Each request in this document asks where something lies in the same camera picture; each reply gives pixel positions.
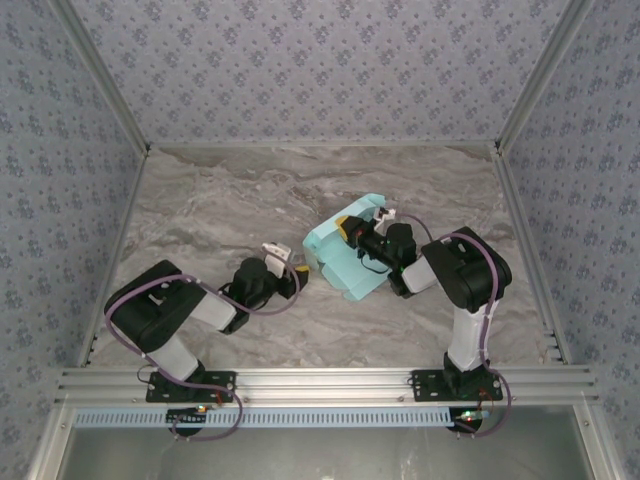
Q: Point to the aluminium lower frame bar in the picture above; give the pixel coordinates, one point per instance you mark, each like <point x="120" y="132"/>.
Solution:
<point x="598" y="445"/>
<point x="50" y="445"/>

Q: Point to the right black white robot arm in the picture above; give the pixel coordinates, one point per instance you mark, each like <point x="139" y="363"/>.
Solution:
<point x="465" y="280"/>

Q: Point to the aluminium frame post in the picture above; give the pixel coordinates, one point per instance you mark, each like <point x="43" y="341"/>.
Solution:
<point x="106" y="75"/>
<point x="540" y="75"/>

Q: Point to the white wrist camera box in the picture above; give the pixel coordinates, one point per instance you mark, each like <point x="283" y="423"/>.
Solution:
<point x="385" y="215"/>
<point x="276" y="255"/>

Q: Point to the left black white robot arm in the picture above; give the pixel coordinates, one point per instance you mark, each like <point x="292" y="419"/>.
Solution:
<point x="150" y="310"/>

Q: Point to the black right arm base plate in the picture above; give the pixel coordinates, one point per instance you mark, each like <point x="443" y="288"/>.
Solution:
<point x="427" y="387"/>

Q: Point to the aluminium table side rail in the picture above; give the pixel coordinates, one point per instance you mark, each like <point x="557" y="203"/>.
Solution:
<point x="520" y="210"/>
<point x="128" y="210"/>

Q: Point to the grey metal sheet panel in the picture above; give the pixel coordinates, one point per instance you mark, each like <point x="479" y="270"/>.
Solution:
<point x="320" y="455"/>

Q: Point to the aluminium mounting beam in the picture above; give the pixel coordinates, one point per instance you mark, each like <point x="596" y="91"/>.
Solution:
<point x="320" y="385"/>

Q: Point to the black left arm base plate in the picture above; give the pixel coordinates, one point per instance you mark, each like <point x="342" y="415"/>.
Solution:
<point x="160" y="392"/>

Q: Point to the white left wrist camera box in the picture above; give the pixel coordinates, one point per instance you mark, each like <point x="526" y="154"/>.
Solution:
<point x="276" y="255"/>

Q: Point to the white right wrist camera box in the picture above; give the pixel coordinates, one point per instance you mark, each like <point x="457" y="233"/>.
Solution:
<point x="385" y="215"/>

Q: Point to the small black electronics board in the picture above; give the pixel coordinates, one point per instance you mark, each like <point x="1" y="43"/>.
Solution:
<point x="186" y="417"/>
<point x="467" y="416"/>

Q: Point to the light blue paper box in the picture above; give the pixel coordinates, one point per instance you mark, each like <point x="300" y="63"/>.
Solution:
<point x="345" y="272"/>

